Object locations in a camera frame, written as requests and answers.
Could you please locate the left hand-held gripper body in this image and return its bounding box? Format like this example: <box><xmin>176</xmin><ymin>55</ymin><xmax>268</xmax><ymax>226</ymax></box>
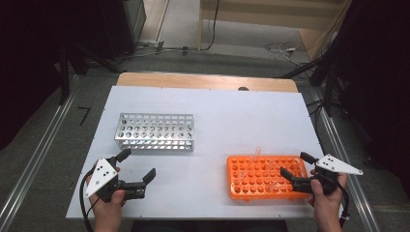
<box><xmin>84</xmin><ymin>156</ymin><xmax>147</xmax><ymax>203</ymax></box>

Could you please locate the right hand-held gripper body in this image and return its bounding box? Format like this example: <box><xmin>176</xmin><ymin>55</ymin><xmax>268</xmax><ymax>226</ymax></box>
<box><xmin>289</xmin><ymin>154</ymin><xmax>365</xmax><ymax>196</ymax></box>

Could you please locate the orange plastic test tube rack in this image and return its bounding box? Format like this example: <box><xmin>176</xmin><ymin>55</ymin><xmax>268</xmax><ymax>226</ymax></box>
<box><xmin>226</xmin><ymin>155</ymin><xmax>309</xmax><ymax>202</ymax></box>

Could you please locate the silver metal test tube rack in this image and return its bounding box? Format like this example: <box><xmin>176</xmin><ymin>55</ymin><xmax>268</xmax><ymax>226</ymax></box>
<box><xmin>114</xmin><ymin>112</ymin><xmax>195</xmax><ymax>152</ymax></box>

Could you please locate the person's left hand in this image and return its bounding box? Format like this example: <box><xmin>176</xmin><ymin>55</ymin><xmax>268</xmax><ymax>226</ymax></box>
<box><xmin>85</xmin><ymin>165</ymin><xmax>128</xmax><ymax>218</ymax></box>

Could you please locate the person's right hand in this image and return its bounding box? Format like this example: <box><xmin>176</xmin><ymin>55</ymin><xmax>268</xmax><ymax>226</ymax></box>
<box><xmin>306</xmin><ymin>168</ymin><xmax>349</xmax><ymax>220</ymax></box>

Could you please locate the black metal stand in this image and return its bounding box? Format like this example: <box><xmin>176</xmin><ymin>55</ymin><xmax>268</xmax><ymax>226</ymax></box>
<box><xmin>279</xmin><ymin>32</ymin><xmax>342</xmax><ymax>117</ymax></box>
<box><xmin>59</xmin><ymin>42</ymin><xmax>125</xmax><ymax>105</ymax></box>

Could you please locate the white table board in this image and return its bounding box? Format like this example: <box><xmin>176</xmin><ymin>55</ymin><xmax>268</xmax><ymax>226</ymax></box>
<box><xmin>66</xmin><ymin>85</ymin><xmax>346</xmax><ymax>220</ymax></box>

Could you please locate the dark cabinet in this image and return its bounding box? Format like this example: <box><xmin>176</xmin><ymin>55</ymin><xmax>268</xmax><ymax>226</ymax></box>
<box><xmin>100</xmin><ymin>0</ymin><xmax>148</xmax><ymax>61</ymax></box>

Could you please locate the metal floor rail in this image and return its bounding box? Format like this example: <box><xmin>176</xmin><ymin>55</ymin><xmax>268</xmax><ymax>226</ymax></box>
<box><xmin>0</xmin><ymin>75</ymin><xmax>80</xmax><ymax>232</ymax></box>
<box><xmin>317</xmin><ymin>105</ymin><xmax>381</xmax><ymax>232</ymax></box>

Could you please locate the left hand-held gripper cable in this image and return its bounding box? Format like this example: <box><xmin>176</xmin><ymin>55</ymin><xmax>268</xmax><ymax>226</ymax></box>
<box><xmin>79</xmin><ymin>176</ymin><xmax>101</xmax><ymax>232</ymax></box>

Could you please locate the hand-held gripper cable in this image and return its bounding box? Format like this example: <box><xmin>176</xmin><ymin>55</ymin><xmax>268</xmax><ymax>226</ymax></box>
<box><xmin>79</xmin><ymin>176</ymin><xmax>101</xmax><ymax>232</ymax></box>
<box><xmin>337</xmin><ymin>180</ymin><xmax>352</xmax><ymax>230</ymax></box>

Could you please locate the right hand-held gripper cable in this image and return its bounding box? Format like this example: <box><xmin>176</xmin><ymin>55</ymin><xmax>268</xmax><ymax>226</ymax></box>
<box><xmin>337</xmin><ymin>180</ymin><xmax>352</xmax><ymax>230</ymax></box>

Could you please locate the white floor cable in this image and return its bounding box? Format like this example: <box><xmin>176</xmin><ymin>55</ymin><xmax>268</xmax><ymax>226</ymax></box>
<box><xmin>264</xmin><ymin>41</ymin><xmax>303</xmax><ymax>67</ymax></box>

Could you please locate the black hanging cable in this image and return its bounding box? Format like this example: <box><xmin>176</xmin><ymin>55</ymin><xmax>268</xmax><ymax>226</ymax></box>
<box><xmin>201</xmin><ymin>0</ymin><xmax>220</xmax><ymax>52</ymax></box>

